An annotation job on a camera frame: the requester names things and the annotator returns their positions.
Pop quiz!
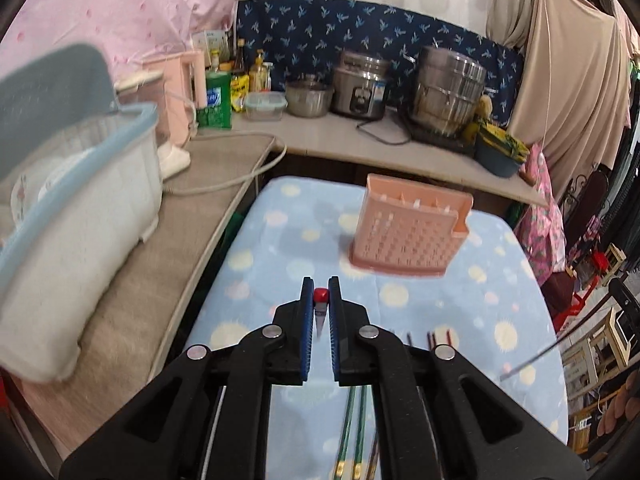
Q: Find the green chopstick left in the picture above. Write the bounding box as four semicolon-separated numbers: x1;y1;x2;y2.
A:
332;387;357;480

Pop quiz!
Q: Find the green chopstick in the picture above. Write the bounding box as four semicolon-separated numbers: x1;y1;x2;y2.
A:
332;387;357;480
352;386;368;480

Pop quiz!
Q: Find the green chopstick right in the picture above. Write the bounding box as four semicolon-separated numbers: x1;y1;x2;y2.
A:
352;386;368;480

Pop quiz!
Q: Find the blue planet-print tablecloth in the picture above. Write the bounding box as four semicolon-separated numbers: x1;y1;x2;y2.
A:
186;178;568;479

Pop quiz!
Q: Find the pink perforated utensil holder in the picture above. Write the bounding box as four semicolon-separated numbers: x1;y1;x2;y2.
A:
349;174;473;276

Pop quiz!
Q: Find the pink floral garment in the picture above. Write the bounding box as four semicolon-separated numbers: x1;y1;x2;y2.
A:
515;144;566;286

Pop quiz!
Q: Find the white dish rack bin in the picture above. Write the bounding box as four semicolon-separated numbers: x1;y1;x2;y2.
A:
1;103;163;384

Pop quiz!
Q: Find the dark blue bowl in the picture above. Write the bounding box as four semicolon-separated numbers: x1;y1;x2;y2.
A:
474;125;529;178

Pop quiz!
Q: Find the clear food container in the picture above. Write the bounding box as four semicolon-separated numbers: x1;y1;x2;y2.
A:
244;91;288;122

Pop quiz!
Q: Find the pink electric kettle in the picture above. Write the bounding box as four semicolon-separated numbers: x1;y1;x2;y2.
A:
114;50;206;146

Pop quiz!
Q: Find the large steel steamer pot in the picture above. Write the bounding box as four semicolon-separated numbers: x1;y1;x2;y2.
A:
410;47;487;138

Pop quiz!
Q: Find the small steel pot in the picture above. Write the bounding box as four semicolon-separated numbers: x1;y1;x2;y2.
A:
285;75;334;118

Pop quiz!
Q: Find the steel rice cooker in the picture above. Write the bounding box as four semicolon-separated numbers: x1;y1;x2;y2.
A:
331;50;390;120

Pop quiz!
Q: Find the beige hanging curtain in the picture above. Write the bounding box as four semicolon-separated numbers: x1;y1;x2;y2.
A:
487;0;630;196

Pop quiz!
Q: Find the yellow sauce bottle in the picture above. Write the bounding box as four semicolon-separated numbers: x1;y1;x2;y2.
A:
248;49;270;92

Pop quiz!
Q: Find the grey-blue dish rack lid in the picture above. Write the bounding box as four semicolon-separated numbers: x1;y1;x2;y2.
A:
0;44;117;178

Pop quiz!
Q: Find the navy floral cloth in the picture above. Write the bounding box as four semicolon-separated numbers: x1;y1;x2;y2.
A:
236;0;524;126

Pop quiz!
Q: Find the pink dotted curtain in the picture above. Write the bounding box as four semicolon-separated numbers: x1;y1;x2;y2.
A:
1;0;239;77

